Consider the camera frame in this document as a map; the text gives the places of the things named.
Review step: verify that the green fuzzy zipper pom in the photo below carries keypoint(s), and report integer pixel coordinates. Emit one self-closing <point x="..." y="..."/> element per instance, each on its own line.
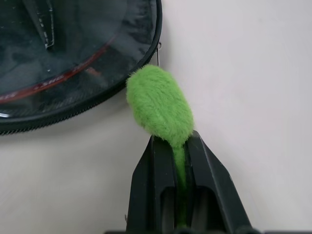
<point x="158" y="102"/>

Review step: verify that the black zippered paddle case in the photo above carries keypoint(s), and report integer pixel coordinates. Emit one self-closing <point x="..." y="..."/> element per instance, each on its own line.
<point x="146" y="36"/>

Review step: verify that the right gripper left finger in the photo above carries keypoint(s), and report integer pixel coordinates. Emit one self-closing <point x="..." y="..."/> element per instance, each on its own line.
<point x="151" y="190"/>

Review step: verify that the black rubber table tennis paddle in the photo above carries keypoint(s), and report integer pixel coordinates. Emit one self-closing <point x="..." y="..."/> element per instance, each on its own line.
<point x="24" y="63"/>

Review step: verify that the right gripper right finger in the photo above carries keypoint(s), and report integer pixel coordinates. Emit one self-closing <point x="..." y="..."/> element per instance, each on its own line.
<point x="212" y="190"/>

